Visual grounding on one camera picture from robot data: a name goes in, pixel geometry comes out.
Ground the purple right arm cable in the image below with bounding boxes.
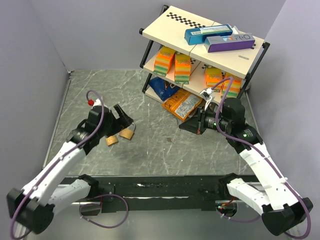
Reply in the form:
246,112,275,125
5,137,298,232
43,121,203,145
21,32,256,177
211,76,312,239

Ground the orange sponge pack far right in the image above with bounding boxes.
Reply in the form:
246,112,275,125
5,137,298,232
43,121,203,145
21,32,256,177
220,72,242,98

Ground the blue snack bag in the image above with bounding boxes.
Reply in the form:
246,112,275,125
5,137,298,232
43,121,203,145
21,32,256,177
149,77,180,101

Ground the purple grey R+O box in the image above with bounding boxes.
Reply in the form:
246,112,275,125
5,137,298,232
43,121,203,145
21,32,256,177
204,33,256,53

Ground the brown snack bag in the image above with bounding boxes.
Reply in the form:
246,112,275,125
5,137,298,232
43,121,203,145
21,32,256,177
186,100,217,120

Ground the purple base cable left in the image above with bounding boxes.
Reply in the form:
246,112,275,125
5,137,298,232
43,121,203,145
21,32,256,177
78,193,129,228

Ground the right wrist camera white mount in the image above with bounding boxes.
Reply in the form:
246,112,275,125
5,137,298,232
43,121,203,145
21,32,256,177
200,87,215,111

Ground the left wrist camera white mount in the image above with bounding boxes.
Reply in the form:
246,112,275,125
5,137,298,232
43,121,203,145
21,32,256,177
87,98,109,113

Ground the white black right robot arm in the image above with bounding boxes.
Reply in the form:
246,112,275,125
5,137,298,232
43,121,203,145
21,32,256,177
179,98,314,236

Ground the orange snack bag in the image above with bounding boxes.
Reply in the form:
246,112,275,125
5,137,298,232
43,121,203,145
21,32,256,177
161,88,203,122

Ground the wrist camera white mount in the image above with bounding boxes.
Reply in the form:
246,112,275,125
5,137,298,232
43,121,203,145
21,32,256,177
200,87,215,111
87,98,109,113

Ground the brass padlock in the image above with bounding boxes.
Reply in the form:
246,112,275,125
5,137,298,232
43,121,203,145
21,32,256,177
118,122,136,140
105,135,119,147

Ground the blue rectangular box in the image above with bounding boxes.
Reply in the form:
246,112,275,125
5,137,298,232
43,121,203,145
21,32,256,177
184,24,233,45

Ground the orange sponge pack far left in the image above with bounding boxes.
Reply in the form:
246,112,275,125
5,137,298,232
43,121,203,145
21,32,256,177
153,46,176,76

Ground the brass padlock on table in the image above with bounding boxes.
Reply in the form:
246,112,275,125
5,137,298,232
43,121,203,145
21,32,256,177
118,122,136,140

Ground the beige black three-tier shelf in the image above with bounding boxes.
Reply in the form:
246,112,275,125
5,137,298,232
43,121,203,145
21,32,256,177
139,5,270,102

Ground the orange sponge pack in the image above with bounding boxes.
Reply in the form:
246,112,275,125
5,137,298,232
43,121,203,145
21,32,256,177
153,46,176,76
204,65,223,87
174,52,191,84
220,72,242,98

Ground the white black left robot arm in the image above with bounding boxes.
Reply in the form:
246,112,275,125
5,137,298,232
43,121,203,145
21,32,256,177
6,104,134,234

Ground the aluminium rail frame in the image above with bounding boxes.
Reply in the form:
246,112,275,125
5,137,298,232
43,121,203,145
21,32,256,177
12,70,76,240

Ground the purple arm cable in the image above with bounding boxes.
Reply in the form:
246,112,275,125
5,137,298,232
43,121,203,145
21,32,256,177
9,89,105,239
211,76,312,239

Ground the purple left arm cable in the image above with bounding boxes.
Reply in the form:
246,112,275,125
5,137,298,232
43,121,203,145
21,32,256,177
9,89,105,239

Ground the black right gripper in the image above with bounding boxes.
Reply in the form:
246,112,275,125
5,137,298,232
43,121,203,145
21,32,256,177
179,104,231,135

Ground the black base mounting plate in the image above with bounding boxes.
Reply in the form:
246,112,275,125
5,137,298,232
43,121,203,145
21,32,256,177
78,173,238,213

